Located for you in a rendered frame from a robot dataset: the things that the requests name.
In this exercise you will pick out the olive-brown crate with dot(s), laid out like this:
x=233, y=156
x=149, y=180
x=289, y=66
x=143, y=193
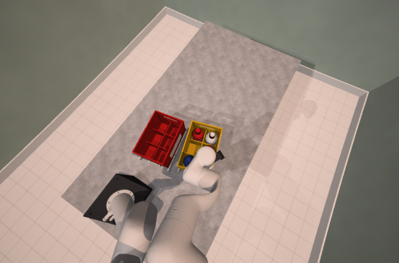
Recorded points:
x=191, y=146

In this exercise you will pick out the dark red crate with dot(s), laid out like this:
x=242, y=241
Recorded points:
x=160, y=139

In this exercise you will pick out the white bottle with grey label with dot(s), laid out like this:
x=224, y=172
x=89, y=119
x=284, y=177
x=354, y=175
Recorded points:
x=211, y=138

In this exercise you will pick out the blue bottle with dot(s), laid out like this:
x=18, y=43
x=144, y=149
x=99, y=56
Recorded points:
x=187, y=160

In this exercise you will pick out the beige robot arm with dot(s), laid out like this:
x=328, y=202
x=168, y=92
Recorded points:
x=172, y=243

